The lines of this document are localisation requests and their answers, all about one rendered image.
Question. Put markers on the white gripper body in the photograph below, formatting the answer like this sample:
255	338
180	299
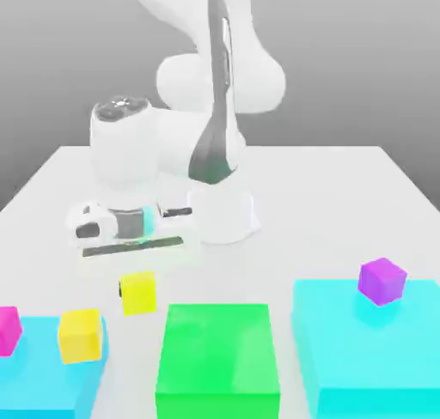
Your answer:
137	252

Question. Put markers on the small yellow cube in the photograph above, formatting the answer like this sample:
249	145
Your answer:
139	293
80	336

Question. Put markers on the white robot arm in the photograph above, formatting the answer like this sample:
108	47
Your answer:
220	82

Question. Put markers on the small magenta cube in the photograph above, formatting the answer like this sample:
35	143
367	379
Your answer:
7	329

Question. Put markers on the small purple cube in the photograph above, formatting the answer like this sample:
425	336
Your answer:
381	281

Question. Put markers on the large green box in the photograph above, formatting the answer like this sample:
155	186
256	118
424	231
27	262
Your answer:
216	360

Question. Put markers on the large light blue box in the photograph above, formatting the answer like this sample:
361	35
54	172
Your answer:
37	384

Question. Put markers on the large cyan box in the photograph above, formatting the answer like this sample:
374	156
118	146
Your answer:
371	353

